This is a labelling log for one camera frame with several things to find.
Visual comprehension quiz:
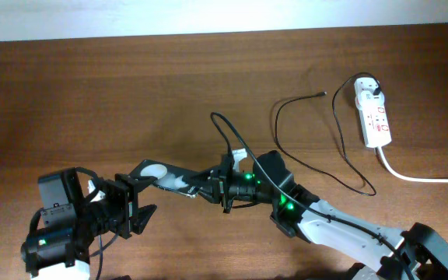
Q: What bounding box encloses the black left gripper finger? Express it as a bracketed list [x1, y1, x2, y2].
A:
[128, 159, 158, 191]
[132, 205, 157, 234]

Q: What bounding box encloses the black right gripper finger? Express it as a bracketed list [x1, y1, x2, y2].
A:
[187, 167, 219, 185]
[198, 187, 220, 204]

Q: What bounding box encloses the black smartphone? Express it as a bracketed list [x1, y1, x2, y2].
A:
[132, 159, 199, 198]

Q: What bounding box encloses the black USB charging cable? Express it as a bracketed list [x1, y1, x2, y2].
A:
[274, 72, 383, 197]

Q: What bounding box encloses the white power strip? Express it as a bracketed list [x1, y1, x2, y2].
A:
[359, 106, 392, 148]

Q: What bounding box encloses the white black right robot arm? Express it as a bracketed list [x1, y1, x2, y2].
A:
[188, 150, 448, 279]

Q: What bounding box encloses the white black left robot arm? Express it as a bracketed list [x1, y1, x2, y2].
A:
[20, 166, 157, 279]

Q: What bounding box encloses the white USB charger plug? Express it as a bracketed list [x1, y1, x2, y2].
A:
[354, 77, 385, 110]

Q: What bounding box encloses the white power strip cord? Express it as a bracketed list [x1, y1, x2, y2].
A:
[375, 146, 448, 185]

